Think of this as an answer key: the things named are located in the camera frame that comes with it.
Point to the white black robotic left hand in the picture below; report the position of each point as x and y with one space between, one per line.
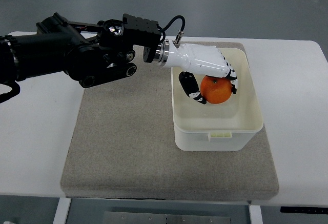
195 59

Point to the orange fruit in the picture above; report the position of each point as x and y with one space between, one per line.
215 90

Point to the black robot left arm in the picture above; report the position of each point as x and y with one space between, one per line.
92 54

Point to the white plastic box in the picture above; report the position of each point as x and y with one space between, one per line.
228 126

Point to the grey felt mat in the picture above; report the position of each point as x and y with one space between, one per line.
123 146

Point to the white table leg right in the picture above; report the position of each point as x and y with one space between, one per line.
255 214

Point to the white table leg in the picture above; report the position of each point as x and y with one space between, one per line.
62 211
255 214

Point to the black table control panel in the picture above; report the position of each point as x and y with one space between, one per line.
304 210

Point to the white table leg left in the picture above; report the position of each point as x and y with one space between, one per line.
62 211

